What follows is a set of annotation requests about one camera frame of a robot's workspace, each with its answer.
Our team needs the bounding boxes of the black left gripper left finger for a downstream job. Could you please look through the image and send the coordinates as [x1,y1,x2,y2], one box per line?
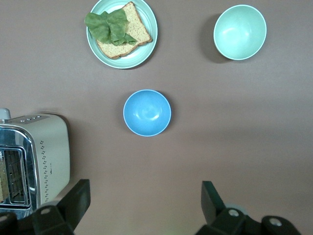
[31,179,91,235]

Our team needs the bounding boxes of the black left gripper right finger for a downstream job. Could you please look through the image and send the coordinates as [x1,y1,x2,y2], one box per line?
[195,181,264,235]

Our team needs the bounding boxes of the blue bowl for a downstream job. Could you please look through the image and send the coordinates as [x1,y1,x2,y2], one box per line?
[123,89,172,137]

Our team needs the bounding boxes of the mint green bowl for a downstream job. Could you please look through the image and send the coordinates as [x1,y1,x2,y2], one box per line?
[213,4,268,61]

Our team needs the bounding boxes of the beige and chrome toaster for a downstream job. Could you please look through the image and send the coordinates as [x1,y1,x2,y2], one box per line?
[0,108,71,221]

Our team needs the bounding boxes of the mint green plate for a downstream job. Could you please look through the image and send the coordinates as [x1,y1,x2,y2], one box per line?
[86,0,158,70]

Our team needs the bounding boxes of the green lettuce leaf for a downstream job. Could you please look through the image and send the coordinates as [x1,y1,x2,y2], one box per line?
[84,9,138,46]

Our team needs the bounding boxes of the brown bread slice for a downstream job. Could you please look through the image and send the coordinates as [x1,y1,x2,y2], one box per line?
[96,1,153,60]

